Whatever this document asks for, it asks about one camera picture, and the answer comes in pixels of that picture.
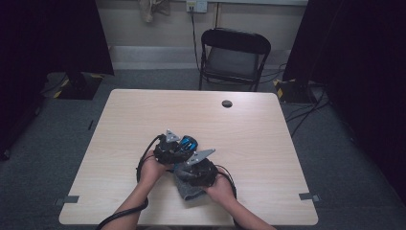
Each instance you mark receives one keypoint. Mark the person's left hand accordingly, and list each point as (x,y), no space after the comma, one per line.
(150,174)

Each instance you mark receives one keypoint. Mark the black folding chair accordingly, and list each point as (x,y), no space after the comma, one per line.
(234,41)

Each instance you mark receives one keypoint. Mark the beige hanging bag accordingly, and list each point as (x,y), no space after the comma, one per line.
(148,11)

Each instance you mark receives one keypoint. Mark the blue toy car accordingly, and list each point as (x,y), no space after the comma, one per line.
(190,143)

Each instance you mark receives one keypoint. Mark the grey tape strip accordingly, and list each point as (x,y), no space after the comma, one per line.
(306,196)
(72,199)

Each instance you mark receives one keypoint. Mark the grey cloth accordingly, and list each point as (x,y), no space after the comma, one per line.
(188,193)

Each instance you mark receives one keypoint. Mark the black stand base yellow tape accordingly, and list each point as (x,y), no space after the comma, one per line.
(293,92)

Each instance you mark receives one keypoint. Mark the person's right hand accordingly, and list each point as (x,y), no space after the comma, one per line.
(221,191)

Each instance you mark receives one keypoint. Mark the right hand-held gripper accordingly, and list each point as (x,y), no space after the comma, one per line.
(199,174)

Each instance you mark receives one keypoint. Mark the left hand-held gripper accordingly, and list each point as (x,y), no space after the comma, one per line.
(166,151)

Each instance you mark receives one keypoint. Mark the black curtain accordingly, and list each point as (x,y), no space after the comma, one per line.
(48,38)
(367,64)

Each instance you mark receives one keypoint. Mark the white wall socket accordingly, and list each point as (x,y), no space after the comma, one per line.
(201,5)

